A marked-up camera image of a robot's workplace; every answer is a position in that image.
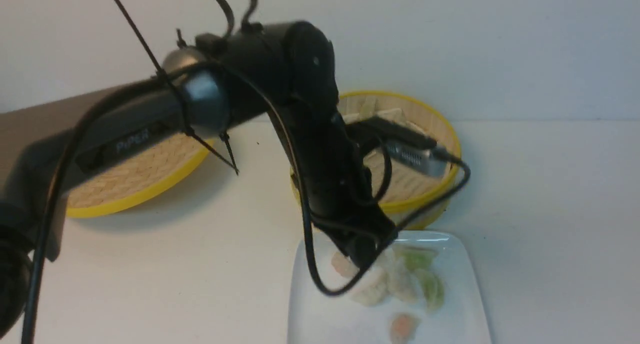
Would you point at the white square plate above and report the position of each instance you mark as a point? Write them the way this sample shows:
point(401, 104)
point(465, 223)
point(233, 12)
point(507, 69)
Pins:
point(316, 318)

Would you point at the green dumpling on plate top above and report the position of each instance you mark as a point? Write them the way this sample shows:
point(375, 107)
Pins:
point(416, 258)

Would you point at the pink orange dumpling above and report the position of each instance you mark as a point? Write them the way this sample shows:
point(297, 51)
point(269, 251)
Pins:
point(403, 327)

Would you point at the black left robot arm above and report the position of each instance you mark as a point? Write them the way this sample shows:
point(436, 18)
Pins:
point(286, 70)

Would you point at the white dumpling on plate left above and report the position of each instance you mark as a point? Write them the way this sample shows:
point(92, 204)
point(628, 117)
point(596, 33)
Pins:
point(372, 288)

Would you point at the yellow rimmed bamboo steamer lid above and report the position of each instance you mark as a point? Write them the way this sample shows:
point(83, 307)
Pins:
point(138, 179)

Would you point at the white dumpling on plate centre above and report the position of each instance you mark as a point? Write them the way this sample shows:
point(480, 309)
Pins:
point(400, 282)

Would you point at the green dumpling on plate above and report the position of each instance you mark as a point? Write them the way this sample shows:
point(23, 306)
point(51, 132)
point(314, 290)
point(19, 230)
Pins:
point(416, 258)
point(433, 289)

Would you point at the green dumpling on plate right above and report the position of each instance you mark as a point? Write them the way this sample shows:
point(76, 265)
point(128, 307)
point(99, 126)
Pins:
point(433, 289)

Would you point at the pink dumpling on plate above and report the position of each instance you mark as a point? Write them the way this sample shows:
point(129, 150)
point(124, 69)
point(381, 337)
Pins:
point(343, 265)

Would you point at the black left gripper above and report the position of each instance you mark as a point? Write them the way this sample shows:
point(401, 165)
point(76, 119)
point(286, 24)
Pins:
point(337, 183)

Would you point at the white dumpling on plate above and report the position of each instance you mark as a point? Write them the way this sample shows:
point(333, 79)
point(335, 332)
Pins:
point(372, 288)
point(400, 282)

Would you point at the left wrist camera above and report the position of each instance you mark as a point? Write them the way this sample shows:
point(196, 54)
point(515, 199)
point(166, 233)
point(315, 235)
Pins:
point(403, 145)

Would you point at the yellow rimmed bamboo steamer basket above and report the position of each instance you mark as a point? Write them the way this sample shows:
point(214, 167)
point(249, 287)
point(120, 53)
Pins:
point(408, 189)

